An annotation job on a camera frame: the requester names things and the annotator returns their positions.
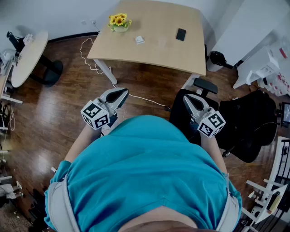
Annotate black smartphone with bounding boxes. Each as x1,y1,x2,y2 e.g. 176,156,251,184
175,28,187,42

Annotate grey shoulder strap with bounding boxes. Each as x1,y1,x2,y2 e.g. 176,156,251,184
48,174,80,232
216,173,240,232

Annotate white table leg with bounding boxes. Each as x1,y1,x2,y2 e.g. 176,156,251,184
92,58,118,85
181,73,201,90

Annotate black round table base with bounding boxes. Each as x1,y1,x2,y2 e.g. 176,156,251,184
29,54,64,88

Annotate potted yellow sunflowers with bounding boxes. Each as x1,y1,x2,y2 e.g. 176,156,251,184
107,13,132,33

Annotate white metal rack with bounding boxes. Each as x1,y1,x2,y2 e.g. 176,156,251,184
241,135,290,229

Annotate person's left forearm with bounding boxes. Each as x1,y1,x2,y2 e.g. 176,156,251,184
64,123,103,164

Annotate person's teal shirt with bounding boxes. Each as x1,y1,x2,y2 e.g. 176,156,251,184
44,115,242,232

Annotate grey left shoulder strap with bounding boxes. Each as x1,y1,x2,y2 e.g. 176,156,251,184
48,174,80,232

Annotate clear plastic storage boxes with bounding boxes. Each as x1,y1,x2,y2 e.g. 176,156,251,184
258,36,290,97

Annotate white bin with black bag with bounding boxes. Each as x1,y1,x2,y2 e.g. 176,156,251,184
206,51,234,73

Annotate person's right forearm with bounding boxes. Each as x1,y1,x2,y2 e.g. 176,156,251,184
200,133,228,175

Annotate white cabinet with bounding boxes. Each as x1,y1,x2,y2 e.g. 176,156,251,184
213,0,290,89

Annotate grey right shoulder strap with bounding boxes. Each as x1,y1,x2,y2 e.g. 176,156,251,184
216,173,240,232

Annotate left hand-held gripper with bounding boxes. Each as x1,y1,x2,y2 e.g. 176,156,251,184
80,87,130,131

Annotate black office chair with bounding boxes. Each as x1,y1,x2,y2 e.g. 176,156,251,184
169,78,278,164

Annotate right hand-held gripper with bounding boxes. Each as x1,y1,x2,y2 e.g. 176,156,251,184
183,93,227,139

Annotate white floor cable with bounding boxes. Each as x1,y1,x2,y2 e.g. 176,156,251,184
79,37,167,107

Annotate black monitor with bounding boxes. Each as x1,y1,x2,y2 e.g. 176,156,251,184
280,102,290,128

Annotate round beige side table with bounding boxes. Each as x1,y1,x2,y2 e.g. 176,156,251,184
10,31,49,88

